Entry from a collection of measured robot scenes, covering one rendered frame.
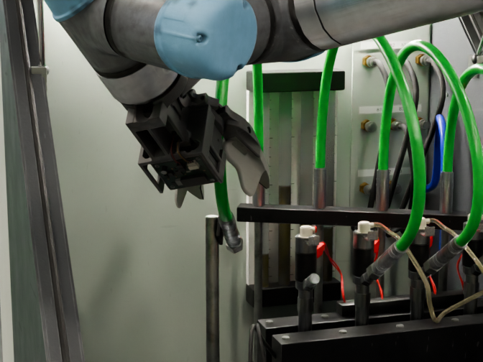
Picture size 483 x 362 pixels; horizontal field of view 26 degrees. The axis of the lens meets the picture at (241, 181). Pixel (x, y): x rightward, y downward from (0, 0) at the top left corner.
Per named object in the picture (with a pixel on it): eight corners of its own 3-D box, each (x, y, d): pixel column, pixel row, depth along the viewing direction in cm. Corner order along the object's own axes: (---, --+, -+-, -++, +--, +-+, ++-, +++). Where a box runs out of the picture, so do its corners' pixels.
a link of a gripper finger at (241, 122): (236, 169, 112) (181, 126, 107) (237, 156, 113) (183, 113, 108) (269, 154, 109) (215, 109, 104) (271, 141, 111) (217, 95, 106)
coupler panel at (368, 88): (356, 223, 163) (361, 22, 157) (348, 219, 166) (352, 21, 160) (432, 218, 167) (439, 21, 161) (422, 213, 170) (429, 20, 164)
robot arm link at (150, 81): (99, 27, 101) (175, 9, 98) (121, 59, 104) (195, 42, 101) (85, 85, 96) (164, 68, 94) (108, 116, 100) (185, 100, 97)
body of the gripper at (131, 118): (160, 197, 108) (104, 126, 99) (172, 133, 113) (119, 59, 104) (228, 186, 105) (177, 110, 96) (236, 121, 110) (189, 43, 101)
